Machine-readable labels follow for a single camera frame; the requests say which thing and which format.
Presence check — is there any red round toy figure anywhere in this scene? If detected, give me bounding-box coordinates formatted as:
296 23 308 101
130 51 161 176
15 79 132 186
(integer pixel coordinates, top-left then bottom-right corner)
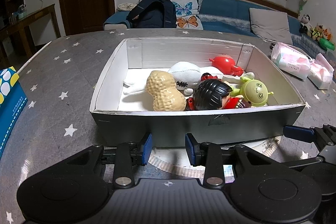
209 55 245 76

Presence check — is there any small pink white tissue packet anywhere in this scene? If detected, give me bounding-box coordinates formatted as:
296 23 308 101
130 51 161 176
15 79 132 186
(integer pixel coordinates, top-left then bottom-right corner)
307 53 335 90

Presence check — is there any blue sofa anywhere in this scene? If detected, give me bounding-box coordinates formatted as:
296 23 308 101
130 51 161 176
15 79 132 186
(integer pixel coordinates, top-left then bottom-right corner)
104 0 336 57

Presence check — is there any beige knitted cloth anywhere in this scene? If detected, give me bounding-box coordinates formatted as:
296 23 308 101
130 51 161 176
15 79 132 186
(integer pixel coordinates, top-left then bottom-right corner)
118 2 137 13

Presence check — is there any bear plush toy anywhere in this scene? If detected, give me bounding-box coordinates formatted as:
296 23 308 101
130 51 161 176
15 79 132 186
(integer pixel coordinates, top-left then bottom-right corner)
310 24 324 41

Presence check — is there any butterfly print pillow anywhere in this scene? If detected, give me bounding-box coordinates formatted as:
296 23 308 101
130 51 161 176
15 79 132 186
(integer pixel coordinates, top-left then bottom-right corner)
139 0 205 30

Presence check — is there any dark backpack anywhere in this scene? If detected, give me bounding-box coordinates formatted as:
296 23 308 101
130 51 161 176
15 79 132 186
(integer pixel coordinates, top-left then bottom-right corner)
126 0 177 29

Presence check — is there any grey star tablecloth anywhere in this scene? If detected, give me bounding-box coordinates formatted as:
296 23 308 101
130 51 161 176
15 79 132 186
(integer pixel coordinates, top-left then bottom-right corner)
0 28 336 224

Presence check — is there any grey cardboard box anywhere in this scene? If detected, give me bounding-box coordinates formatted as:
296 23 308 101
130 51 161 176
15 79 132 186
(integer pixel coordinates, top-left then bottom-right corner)
89 37 306 148

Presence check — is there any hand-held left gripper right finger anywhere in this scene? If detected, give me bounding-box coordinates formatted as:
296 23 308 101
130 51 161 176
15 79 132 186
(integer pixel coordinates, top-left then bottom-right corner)
185 132 266 187

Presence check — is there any white plush toy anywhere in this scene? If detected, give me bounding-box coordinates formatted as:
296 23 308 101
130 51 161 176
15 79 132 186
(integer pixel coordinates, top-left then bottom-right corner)
123 61 255 95

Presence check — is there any dark wooden side table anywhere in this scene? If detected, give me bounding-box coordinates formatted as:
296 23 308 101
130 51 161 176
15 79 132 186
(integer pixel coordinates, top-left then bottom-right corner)
0 4 61 57

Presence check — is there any blue dotted tissue box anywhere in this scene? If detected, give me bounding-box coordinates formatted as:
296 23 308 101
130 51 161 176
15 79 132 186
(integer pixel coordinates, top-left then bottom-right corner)
0 66 28 159

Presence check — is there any beige peanut toy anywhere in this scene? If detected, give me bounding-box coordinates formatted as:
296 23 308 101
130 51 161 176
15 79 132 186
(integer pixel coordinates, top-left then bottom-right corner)
146 70 186 112

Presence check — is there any green round toy figure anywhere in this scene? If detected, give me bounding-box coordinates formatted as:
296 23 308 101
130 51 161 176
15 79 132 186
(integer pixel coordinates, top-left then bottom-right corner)
230 76 275 108

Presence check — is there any white paper plate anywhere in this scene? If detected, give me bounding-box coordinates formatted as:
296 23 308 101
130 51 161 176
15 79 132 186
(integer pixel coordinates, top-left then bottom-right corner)
148 135 282 178

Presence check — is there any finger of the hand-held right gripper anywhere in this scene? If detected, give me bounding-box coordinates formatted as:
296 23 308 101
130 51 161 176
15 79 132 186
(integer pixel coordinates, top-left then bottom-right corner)
286 152 332 171
283 124 336 147

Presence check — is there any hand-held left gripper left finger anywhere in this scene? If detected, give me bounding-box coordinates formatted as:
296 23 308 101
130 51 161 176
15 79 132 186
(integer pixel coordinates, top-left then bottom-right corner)
63 132 153 187

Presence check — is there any panda plush toy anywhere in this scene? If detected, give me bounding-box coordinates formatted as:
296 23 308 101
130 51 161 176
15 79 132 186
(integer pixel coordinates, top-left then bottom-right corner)
299 14 311 33

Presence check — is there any large pink white tissue packet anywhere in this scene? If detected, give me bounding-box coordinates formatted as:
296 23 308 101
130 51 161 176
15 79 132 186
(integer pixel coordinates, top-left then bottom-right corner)
270 42 311 80

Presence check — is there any green plastic toy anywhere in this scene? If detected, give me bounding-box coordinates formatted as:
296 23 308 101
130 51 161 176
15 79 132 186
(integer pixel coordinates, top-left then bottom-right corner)
319 38 336 51

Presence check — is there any black-haired doll figure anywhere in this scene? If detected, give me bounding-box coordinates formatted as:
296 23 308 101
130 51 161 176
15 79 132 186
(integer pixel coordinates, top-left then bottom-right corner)
185 71 254 111

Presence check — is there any grey cushion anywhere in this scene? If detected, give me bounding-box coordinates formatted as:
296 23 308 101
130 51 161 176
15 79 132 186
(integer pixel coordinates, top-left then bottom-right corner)
249 8 294 45

